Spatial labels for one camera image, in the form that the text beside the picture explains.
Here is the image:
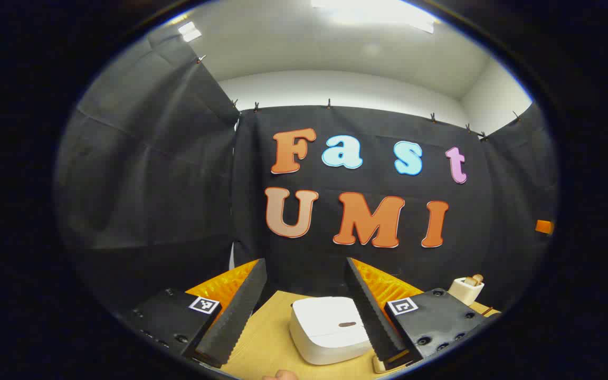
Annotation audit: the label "black backdrop cloth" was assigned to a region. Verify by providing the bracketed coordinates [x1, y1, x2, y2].
[55, 24, 558, 317]

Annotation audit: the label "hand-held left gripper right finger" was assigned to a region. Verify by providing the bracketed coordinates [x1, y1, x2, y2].
[345, 257, 501, 370]

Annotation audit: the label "small ceiling light panel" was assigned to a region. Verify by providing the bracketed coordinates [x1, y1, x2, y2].
[177, 21, 202, 43]

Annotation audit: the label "row of small cloth clips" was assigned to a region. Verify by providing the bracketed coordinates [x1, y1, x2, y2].
[196, 53, 521, 142]

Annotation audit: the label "white rice cooker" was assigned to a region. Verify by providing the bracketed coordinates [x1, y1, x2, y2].
[289, 296, 374, 366]

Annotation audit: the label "white toaster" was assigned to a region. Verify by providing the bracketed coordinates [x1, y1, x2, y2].
[448, 277, 485, 306]

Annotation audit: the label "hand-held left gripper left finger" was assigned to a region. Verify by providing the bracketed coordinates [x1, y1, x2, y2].
[125, 258, 268, 369]

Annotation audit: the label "large ceiling light panel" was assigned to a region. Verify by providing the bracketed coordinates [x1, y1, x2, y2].
[312, 0, 436, 33]

